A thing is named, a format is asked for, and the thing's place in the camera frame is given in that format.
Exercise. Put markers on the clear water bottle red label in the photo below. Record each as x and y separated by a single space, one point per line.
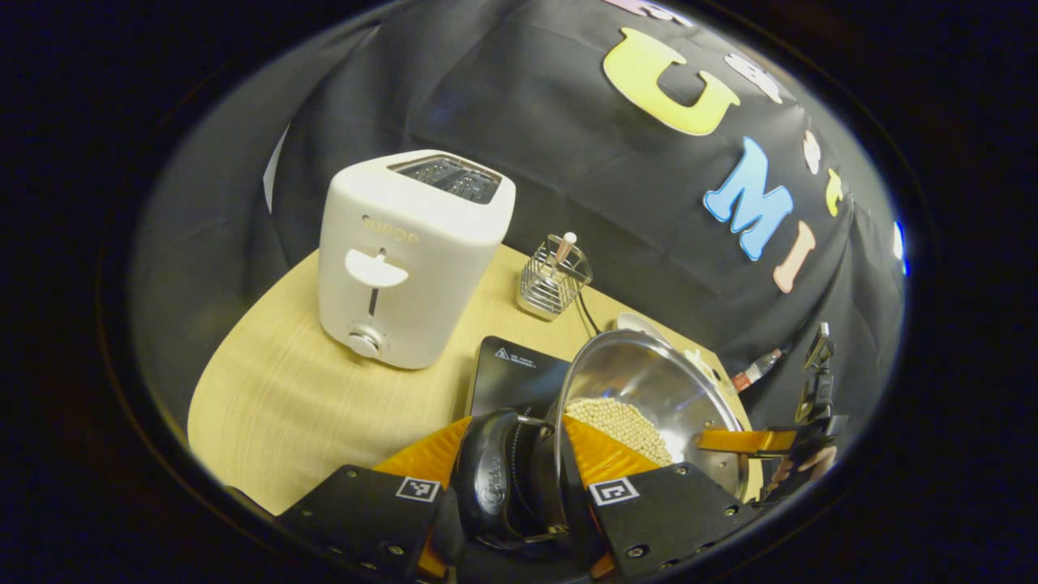
754 373

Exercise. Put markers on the white divided dish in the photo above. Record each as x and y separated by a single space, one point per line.
699 361

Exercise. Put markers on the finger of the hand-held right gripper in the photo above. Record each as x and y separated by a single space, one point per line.
746 441

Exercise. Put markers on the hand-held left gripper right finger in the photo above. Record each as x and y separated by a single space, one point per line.
673 511

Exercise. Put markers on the pink stick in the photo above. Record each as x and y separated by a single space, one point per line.
564 246

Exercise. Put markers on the black induction cooktop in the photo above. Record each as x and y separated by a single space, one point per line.
519 381

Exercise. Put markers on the white toaster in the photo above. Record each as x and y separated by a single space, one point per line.
422 268

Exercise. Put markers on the layer of soybeans in pot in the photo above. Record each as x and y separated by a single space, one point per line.
620 422

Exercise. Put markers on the white oval plate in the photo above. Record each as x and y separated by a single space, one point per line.
636 322

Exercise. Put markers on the black backdrop cloth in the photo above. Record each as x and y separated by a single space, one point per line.
568 122

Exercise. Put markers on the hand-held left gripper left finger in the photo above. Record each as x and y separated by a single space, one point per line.
365 519

